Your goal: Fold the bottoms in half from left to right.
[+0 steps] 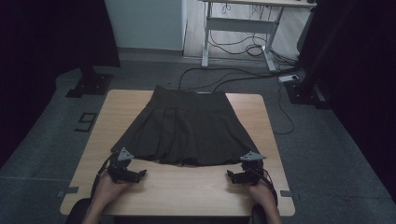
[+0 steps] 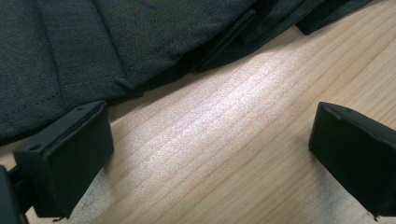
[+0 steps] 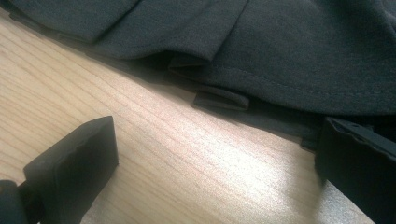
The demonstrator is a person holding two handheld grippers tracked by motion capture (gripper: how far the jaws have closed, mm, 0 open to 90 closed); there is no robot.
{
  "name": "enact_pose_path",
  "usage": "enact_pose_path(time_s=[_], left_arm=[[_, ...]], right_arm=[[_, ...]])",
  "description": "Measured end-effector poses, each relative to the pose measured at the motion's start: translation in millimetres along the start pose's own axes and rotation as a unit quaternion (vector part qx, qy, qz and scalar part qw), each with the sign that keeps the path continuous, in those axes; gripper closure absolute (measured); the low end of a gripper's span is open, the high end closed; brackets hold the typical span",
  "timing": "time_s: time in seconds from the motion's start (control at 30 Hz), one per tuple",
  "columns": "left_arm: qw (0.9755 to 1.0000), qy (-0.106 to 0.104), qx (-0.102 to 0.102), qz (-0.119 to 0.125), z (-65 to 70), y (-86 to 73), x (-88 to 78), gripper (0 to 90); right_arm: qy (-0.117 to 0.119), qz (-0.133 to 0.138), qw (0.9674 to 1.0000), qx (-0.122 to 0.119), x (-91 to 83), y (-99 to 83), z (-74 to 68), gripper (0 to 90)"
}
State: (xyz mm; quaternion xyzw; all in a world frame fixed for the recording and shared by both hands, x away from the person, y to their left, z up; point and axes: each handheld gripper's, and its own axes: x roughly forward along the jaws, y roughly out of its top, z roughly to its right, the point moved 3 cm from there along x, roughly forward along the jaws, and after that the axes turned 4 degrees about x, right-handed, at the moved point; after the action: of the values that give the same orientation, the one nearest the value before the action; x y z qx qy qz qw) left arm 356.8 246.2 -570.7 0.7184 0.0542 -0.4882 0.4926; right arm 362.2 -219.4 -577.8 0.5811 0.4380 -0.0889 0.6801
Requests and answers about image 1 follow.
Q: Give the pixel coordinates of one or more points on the dark pleated skirt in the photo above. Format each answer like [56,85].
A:
[186,130]

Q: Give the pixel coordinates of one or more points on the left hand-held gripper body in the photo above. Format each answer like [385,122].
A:
[120,168]

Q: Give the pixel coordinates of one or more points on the grey tape strip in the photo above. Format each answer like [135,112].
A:
[68,191]
[288,193]

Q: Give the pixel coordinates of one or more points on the person's left hand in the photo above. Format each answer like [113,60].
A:
[107,191]

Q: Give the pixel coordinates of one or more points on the black tape floor marking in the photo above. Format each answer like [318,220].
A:
[87,121]

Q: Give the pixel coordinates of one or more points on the white metal frame desk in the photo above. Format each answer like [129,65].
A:
[239,25]

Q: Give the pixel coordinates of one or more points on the dark curtain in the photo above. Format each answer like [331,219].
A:
[358,77]
[37,62]

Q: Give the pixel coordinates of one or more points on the white power strip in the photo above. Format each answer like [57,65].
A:
[288,78]

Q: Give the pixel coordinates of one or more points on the black stand base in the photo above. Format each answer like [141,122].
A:
[90,84]
[306,93]

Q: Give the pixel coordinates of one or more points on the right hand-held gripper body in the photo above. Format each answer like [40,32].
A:
[252,171]

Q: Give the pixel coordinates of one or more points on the person's right hand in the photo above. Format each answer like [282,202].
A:
[264,194]

